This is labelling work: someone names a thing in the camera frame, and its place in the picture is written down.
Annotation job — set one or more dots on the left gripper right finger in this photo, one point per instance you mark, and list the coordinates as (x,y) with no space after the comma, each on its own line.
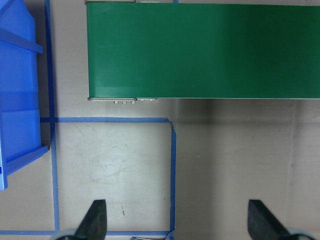
(262,224)

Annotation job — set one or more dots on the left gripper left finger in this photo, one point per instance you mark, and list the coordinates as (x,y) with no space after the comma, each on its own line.
(94,224)

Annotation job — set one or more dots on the left blue bin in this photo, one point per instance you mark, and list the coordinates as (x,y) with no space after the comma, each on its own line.
(20,133)

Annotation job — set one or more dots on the green conveyor belt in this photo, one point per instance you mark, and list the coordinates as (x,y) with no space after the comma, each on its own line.
(202,51)

